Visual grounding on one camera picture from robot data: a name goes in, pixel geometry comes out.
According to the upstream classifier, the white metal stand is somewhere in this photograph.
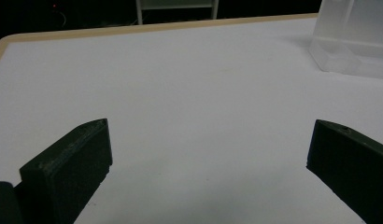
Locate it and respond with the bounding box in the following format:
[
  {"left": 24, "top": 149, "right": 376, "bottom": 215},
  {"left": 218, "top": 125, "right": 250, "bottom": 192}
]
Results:
[{"left": 135, "top": 0, "right": 220, "bottom": 25}]

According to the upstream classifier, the thin cable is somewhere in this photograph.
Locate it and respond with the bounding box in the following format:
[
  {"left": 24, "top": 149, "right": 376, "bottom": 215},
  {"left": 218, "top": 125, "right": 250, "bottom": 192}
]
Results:
[{"left": 52, "top": 8, "right": 68, "bottom": 28}]

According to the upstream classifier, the translucent plastic container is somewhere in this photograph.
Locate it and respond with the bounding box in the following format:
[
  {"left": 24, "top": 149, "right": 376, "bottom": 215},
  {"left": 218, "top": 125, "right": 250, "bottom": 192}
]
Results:
[{"left": 308, "top": 0, "right": 383, "bottom": 80}]

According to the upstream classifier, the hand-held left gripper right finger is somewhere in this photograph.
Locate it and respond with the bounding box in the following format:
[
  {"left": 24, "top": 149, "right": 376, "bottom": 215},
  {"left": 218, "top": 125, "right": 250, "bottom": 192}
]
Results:
[{"left": 305, "top": 119, "right": 383, "bottom": 224}]

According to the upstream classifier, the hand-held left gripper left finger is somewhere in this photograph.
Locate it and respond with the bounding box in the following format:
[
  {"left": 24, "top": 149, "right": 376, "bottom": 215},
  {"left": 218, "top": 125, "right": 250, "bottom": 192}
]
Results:
[{"left": 13, "top": 118, "right": 114, "bottom": 224}]

